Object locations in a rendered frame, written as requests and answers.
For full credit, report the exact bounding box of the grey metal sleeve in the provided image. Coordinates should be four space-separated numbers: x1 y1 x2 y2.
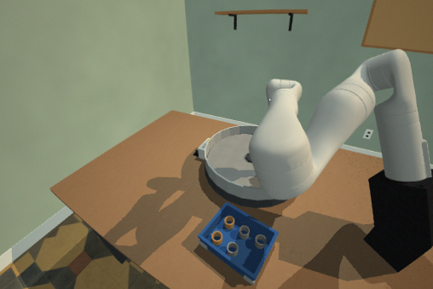
227 242 238 257
255 234 266 249
239 225 250 240

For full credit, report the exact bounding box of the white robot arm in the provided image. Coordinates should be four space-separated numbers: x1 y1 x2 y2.
249 49 432 200

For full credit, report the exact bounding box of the blue crate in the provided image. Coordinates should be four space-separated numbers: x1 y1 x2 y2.
198 202 276 284

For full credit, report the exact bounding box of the bronze bushing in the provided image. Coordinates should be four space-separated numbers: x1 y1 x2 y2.
211 231 222 246
224 216 234 229

